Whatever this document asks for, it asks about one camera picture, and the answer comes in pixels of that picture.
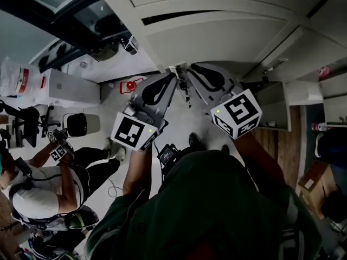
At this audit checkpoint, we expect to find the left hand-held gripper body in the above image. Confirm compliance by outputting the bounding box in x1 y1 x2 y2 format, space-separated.
110 100 169 153

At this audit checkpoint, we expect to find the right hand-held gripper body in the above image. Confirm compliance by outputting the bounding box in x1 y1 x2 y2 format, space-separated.
208 84 264 140

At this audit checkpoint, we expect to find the person's right forearm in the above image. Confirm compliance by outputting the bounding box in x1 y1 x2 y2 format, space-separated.
233 131 287 189

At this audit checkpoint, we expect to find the person's left forearm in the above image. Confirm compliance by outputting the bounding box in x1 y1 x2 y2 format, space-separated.
121 145 152 197

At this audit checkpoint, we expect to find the dark key bunch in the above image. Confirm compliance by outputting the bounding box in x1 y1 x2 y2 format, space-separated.
179 81 192 109

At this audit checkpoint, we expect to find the white waste bin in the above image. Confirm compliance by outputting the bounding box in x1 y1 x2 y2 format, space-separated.
62 112 101 139

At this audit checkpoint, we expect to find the black cup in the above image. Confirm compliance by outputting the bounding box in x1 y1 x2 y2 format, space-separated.
124 38 139 56

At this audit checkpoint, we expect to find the black belt device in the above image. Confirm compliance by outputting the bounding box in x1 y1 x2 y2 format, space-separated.
156 144 182 174

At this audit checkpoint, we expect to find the person's left black shoe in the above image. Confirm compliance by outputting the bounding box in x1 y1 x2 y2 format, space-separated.
188 132 207 152

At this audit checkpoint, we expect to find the wooden slat platform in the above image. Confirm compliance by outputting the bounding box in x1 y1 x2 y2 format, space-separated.
250 106 304 189

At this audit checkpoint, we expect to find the white carton box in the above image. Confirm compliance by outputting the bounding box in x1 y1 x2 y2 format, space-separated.
40 68 102 108

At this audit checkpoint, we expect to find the red label plastic bottle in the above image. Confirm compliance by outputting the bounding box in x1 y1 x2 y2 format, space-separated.
311 122 335 133

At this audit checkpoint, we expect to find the red white packet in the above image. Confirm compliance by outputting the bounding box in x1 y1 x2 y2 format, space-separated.
317 66 337 81

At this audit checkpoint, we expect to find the brown cardboard box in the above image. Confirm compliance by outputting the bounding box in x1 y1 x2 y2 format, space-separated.
297 160 337 219

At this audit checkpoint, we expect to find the black office chair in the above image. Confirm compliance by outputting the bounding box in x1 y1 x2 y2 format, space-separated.
0 105 62 149

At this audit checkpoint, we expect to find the black framed glass partition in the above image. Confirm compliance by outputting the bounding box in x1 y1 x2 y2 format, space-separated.
0 0 136 73

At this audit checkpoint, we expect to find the person's green shirt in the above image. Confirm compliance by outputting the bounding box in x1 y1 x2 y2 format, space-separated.
83 150 323 260

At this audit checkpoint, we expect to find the clear plastic bag red label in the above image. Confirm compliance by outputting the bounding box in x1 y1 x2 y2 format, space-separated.
0 55 42 98

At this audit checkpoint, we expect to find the black bag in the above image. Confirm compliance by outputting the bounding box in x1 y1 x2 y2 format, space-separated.
321 184 347 225

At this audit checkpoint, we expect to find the black floor cable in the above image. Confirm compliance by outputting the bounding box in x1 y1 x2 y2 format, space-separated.
107 177 123 198

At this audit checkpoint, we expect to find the grey shoulder strap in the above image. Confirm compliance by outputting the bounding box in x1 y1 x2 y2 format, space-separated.
281 226 302 260

